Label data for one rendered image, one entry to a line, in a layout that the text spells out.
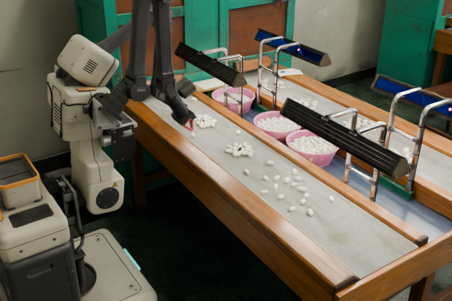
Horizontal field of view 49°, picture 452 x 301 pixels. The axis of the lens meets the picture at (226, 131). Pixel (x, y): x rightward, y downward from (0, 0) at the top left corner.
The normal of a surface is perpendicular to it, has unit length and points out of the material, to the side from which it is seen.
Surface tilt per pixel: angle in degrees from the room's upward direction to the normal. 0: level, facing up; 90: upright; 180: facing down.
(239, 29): 90
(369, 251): 0
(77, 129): 90
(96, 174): 90
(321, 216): 0
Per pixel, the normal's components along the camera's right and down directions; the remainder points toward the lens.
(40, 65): 0.57, 0.37
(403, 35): -0.82, 0.26
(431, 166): 0.00, -0.89
